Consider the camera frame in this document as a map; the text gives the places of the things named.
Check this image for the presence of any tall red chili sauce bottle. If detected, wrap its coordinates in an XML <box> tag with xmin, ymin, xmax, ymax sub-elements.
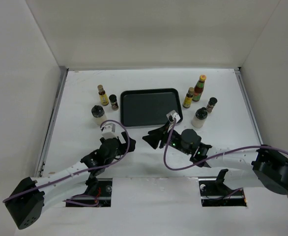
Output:
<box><xmin>192</xmin><ymin>75</ymin><xmax>207</xmax><ymax>102</ymax></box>

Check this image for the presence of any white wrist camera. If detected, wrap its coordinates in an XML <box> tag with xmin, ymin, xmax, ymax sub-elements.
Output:
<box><xmin>166</xmin><ymin>110</ymin><xmax>182</xmax><ymax>123</ymax></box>
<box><xmin>100</xmin><ymin>122</ymin><xmax>116</xmax><ymax>140</ymax></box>

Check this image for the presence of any small spice jar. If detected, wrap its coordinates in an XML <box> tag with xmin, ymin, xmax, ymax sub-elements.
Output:
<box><xmin>206</xmin><ymin>97</ymin><xmax>218</xmax><ymax>114</ymax></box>
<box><xmin>109</xmin><ymin>94</ymin><xmax>119</xmax><ymax>111</ymax></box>

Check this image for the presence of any white salt shaker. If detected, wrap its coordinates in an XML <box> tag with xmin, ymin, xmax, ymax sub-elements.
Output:
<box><xmin>91</xmin><ymin>105</ymin><xmax>107</xmax><ymax>126</ymax></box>
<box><xmin>191</xmin><ymin>107</ymin><xmax>208</xmax><ymax>128</ymax></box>

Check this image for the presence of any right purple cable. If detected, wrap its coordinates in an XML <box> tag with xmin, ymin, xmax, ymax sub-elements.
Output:
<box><xmin>163</xmin><ymin>118</ymin><xmax>288</xmax><ymax>205</ymax></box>

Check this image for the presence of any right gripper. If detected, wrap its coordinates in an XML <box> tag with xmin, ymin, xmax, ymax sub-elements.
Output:
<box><xmin>143</xmin><ymin>120</ymin><xmax>191</xmax><ymax>155</ymax></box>

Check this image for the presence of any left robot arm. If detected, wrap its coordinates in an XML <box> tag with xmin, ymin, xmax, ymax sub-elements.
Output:
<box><xmin>3</xmin><ymin>132</ymin><xmax>136</xmax><ymax>230</ymax></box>

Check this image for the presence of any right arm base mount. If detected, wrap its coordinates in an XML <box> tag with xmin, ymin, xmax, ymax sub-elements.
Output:
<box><xmin>199</xmin><ymin>169</ymin><xmax>247</xmax><ymax>207</ymax></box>

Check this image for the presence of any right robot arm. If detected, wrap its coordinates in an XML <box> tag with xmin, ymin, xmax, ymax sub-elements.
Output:
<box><xmin>142</xmin><ymin>124</ymin><xmax>288</xmax><ymax>195</ymax></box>

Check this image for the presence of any yellow-label sauce bottle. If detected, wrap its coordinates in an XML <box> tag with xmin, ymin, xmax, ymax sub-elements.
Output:
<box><xmin>182</xmin><ymin>87</ymin><xmax>194</xmax><ymax>108</ymax></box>
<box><xmin>97</xmin><ymin>85</ymin><xmax>109</xmax><ymax>106</ymax></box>

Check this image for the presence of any black plastic tray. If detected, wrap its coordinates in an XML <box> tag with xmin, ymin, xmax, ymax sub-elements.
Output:
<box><xmin>120</xmin><ymin>88</ymin><xmax>183</xmax><ymax>127</ymax></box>

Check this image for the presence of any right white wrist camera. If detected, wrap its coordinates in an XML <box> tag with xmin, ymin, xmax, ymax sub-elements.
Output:
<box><xmin>166</xmin><ymin>110</ymin><xmax>182</xmax><ymax>123</ymax></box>

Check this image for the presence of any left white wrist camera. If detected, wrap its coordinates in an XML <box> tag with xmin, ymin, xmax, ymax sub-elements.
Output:
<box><xmin>100</xmin><ymin>122</ymin><xmax>116</xmax><ymax>140</ymax></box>

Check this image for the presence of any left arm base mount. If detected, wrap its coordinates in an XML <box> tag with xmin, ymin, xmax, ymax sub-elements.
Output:
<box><xmin>64</xmin><ymin>178</ymin><xmax>113</xmax><ymax>207</ymax></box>

